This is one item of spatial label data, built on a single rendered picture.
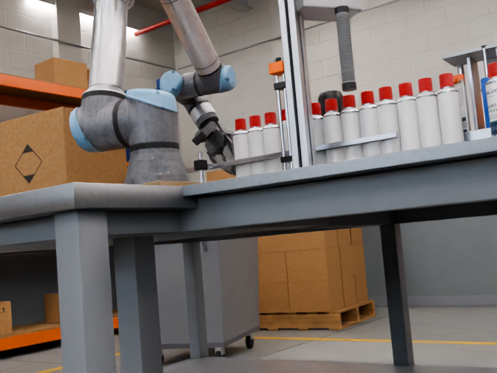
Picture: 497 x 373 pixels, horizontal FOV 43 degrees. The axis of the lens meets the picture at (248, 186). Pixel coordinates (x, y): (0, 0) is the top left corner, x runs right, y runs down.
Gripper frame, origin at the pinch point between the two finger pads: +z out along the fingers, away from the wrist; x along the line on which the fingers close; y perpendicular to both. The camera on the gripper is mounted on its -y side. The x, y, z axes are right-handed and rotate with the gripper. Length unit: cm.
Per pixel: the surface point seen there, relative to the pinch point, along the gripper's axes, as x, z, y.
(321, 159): -25.7, 15.9, -1.4
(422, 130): -52, 28, -2
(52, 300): 335, -129, 212
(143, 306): 1, 37, -60
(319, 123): -30.9, 7.7, -1.0
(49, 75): 224, -293, 212
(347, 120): -38.0, 12.6, -2.2
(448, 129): -57, 31, -2
